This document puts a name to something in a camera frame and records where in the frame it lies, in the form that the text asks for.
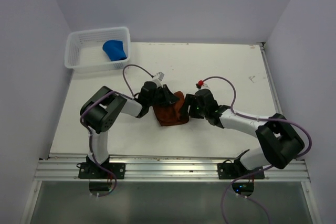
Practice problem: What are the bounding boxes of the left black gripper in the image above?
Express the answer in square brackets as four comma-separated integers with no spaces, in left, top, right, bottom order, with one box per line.
[148,83,179,106]

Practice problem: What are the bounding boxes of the brown towel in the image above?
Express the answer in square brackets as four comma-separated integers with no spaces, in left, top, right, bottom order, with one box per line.
[153,91,189,126]

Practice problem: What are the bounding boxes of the blue towel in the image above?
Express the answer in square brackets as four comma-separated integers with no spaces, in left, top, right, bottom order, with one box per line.
[102,40,127,61]

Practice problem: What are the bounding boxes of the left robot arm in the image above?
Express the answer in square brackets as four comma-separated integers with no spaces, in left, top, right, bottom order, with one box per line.
[80,81,181,178]

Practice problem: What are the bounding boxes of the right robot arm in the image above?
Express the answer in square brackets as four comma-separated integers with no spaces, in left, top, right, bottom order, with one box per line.
[180,89,304,179]

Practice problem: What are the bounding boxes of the white plastic basket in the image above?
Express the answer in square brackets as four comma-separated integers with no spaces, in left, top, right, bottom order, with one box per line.
[64,27,131,73]

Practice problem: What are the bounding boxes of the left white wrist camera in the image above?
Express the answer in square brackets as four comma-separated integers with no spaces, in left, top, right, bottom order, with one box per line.
[152,72,164,86]

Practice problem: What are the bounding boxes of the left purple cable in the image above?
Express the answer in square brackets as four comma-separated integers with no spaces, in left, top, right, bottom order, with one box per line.
[79,63,155,141]

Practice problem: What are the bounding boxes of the aluminium mounting rail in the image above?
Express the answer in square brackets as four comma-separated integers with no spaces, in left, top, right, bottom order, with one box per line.
[34,155,310,182]

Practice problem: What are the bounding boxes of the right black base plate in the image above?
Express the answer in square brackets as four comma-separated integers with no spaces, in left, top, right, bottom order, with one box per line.
[217,159,265,180]

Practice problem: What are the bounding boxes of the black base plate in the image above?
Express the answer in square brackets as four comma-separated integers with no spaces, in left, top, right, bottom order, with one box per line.
[217,159,265,180]
[76,162,126,179]

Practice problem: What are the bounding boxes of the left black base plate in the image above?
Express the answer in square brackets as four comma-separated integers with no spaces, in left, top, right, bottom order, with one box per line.
[76,162,126,179]

